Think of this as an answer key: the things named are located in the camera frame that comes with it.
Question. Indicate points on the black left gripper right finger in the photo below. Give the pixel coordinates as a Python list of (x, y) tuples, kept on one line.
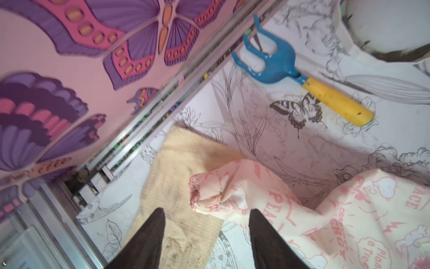
[(270, 251)]

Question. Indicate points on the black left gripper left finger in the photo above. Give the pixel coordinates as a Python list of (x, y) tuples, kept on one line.
[(143, 251)]

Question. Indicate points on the pink printed hooded jacket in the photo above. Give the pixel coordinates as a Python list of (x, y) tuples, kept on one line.
[(376, 220)]

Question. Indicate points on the beige work glove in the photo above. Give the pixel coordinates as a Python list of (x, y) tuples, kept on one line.
[(189, 237)]

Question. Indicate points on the blue yellow garden hand rake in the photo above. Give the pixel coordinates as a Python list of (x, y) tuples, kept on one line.
[(281, 64)]

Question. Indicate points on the potted green plant white pot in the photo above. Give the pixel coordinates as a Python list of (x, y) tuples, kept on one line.
[(384, 31)]

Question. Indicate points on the aluminium front rail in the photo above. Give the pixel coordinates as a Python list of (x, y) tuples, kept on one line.
[(78, 76)]

